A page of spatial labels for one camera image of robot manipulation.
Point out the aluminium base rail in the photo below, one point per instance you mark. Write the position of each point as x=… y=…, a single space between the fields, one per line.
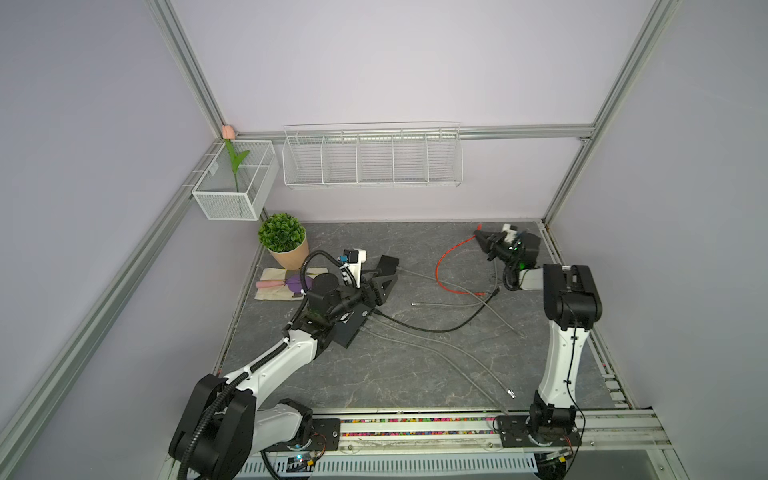
x=442 y=443

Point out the white wire basket small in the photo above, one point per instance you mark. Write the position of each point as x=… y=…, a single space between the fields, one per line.
x=215 y=191

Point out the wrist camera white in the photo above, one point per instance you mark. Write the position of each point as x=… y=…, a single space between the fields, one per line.
x=352 y=265
x=511 y=233

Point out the pink tulip artificial flower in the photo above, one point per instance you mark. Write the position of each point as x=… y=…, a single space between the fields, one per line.
x=236 y=157

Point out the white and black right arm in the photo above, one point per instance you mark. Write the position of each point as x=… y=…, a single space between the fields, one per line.
x=573 y=306

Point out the purple trowel with pink handle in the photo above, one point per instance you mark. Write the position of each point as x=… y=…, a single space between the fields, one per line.
x=295 y=283

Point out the black ribbed network switch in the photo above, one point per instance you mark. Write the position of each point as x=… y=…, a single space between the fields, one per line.
x=387 y=265

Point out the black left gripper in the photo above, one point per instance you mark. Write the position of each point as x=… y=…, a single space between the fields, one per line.
x=378 y=298

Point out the white wire shelf wide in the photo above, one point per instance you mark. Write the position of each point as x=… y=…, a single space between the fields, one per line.
x=389 y=154

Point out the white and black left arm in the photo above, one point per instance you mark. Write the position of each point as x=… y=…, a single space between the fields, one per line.
x=252 y=384

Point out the green plant in beige pot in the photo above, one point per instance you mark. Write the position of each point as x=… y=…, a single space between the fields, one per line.
x=286 y=239

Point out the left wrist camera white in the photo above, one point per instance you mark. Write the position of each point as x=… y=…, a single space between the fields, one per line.
x=352 y=265

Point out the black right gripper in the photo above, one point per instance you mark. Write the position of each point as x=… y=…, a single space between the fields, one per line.
x=490 y=241

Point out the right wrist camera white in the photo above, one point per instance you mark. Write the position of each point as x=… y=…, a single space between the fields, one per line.
x=511 y=233

